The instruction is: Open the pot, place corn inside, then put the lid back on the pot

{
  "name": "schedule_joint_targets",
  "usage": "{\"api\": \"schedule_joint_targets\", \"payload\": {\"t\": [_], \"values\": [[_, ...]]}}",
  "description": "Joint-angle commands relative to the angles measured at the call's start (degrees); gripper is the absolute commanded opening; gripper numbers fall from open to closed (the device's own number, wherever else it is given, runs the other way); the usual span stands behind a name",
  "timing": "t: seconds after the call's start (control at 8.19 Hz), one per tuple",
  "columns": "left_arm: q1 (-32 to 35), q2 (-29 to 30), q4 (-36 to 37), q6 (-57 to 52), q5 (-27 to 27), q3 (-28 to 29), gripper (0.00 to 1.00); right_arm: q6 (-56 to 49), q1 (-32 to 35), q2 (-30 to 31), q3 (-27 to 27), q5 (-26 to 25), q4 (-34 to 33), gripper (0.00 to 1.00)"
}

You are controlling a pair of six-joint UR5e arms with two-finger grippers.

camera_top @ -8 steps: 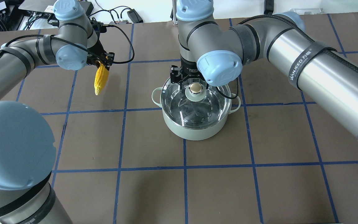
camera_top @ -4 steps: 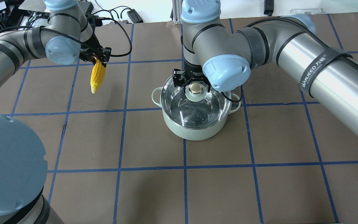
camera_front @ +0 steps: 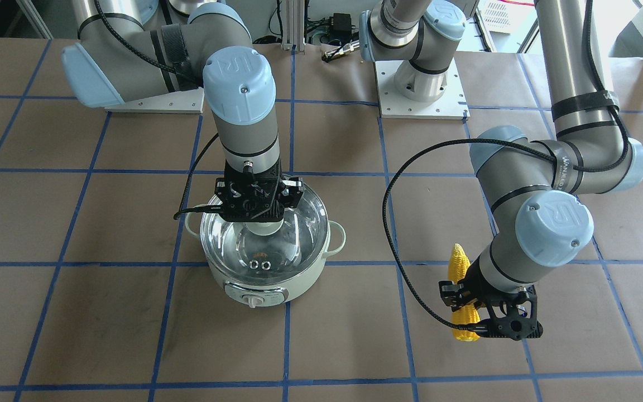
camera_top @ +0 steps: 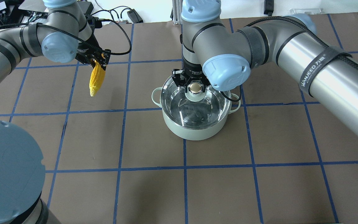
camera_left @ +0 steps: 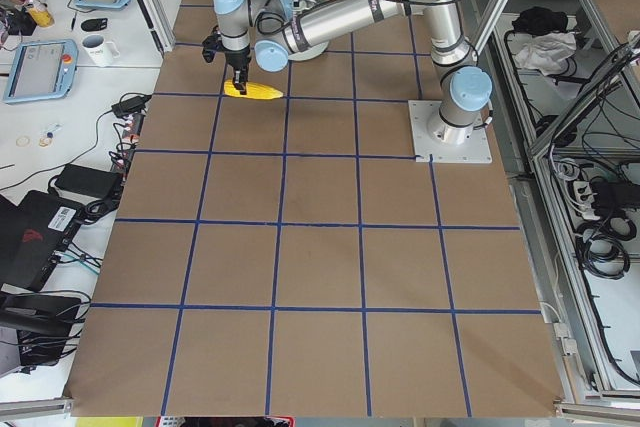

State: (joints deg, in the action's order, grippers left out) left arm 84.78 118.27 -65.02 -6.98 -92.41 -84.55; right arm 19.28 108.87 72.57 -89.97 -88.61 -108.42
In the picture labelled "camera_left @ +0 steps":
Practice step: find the near blue teach pendant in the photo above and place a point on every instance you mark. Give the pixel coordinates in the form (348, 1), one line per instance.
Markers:
(42, 70)

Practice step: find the pale green metal pot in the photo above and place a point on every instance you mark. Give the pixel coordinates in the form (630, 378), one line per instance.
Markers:
(303, 34)

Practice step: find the black power adapter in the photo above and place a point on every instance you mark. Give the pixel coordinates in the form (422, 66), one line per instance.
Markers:
(133, 105)

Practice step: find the yellow toy on desk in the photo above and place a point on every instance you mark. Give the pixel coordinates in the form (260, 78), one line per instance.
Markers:
(40, 14)

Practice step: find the white cloth bundle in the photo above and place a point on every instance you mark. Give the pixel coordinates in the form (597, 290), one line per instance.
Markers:
(548, 54)

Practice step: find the black laptop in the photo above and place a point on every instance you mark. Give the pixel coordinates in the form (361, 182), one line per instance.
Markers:
(33, 235)

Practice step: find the glass pot lid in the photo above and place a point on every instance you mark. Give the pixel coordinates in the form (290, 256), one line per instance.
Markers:
(304, 5)

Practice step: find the yellow corn cob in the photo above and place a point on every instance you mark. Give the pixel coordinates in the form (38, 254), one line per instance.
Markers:
(252, 90)

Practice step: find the white mug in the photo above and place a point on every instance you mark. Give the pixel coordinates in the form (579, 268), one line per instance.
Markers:
(101, 51)

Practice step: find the black round desk object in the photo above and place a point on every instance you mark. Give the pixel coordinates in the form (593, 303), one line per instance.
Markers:
(94, 24)

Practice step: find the black cloth bundle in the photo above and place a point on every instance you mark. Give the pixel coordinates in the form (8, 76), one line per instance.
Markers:
(539, 21)

